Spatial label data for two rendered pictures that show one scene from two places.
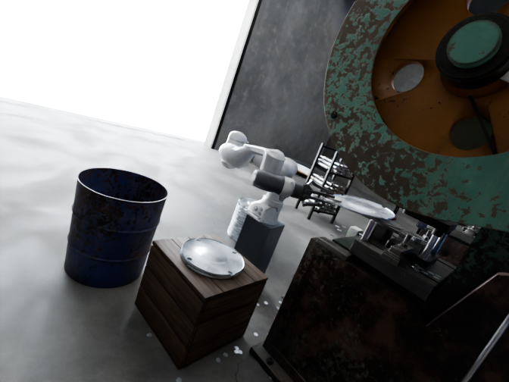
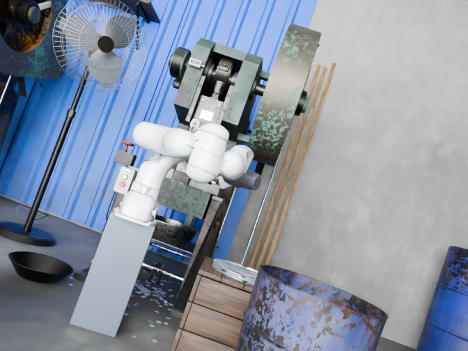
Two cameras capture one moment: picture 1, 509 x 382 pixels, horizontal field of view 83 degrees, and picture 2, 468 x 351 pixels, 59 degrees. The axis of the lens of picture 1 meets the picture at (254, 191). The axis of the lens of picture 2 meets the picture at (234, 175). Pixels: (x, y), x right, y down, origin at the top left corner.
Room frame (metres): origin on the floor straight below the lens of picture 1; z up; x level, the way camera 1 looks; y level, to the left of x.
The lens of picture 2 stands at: (2.44, 1.44, 0.65)
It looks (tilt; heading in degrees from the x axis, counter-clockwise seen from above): 3 degrees up; 233
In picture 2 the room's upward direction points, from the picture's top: 20 degrees clockwise
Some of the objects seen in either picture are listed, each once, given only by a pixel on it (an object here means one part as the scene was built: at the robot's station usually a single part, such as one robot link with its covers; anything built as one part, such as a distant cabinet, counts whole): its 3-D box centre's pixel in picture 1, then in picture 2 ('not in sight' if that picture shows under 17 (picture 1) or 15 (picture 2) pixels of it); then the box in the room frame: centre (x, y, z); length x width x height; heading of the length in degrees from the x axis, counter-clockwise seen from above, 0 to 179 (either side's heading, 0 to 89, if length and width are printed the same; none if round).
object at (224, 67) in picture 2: not in sight; (219, 86); (1.15, -0.69, 1.27); 0.21 x 0.12 x 0.34; 49
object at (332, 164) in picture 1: (326, 183); not in sight; (3.79, -0.87, 0.47); 0.46 x 0.43 x 0.95; 29
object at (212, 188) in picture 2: (405, 259); (186, 179); (1.15, -0.69, 0.68); 0.45 x 0.30 x 0.06; 139
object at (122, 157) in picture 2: not in sight; (122, 167); (1.54, -0.72, 0.62); 0.10 x 0.06 x 0.20; 139
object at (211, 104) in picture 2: not in sight; (205, 121); (1.18, -0.66, 1.04); 0.17 x 0.15 x 0.30; 49
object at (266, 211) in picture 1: (265, 206); (140, 202); (1.68, -0.09, 0.52); 0.22 x 0.19 x 0.14; 60
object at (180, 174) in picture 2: (372, 230); (183, 170); (1.27, -0.56, 0.72); 0.25 x 0.14 x 0.14; 49
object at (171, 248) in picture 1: (200, 290); (229, 314); (1.17, 0.07, 0.18); 0.40 x 0.38 x 0.35; 52
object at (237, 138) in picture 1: (242, 147); (197, 141); (1.67, 0.16, 0.81); 0.19 x 0.18 x 0.17; 168
